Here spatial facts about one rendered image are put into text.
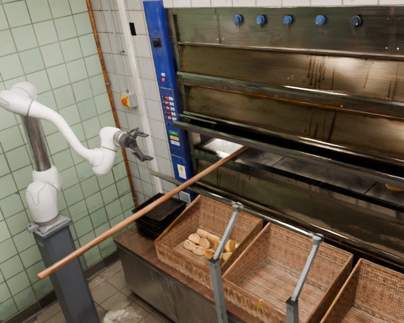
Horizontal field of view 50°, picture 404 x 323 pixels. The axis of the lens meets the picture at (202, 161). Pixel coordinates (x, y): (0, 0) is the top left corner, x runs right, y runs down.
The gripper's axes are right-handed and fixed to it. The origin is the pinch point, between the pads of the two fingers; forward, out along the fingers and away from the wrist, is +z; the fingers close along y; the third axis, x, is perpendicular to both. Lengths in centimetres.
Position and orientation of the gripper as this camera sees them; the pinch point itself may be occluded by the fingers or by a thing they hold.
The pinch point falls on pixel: (148, 147)
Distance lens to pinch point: 231.5
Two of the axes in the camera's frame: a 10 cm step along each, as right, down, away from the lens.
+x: -6.9, 4.1, -6.0
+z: 7.2, 2.2, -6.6
